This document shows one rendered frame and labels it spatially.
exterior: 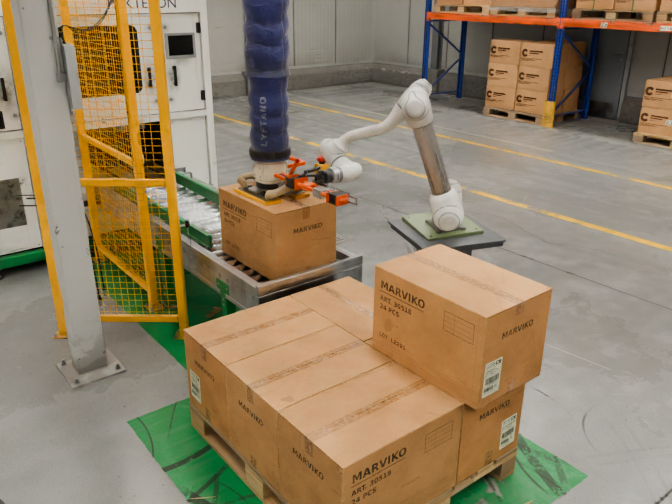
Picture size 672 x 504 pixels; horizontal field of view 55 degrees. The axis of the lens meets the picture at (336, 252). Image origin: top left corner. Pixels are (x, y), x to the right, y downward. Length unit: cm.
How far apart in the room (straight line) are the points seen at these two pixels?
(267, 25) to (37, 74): 111
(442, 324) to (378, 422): 44
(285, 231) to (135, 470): 135
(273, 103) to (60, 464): 201
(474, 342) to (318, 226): 138
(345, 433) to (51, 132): 204
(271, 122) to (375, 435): 177
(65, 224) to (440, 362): 203
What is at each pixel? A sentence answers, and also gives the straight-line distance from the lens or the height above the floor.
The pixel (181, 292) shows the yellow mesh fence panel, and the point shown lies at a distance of 406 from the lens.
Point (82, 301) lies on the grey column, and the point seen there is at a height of 45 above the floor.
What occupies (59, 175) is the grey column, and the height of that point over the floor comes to 115.
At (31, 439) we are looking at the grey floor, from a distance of 358.
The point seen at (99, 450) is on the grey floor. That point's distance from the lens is 340.
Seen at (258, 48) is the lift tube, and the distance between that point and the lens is 343.
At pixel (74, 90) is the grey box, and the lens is 344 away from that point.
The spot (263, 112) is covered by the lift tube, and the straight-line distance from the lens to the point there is 348.
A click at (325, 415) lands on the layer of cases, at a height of 54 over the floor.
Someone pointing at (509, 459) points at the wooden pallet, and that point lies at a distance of 312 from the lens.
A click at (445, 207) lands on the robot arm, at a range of 341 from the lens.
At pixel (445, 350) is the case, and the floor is 73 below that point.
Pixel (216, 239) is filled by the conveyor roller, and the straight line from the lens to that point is 417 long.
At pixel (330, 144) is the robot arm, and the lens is 366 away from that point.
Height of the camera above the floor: 204
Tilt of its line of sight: 22 degrees down
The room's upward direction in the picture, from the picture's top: straight up
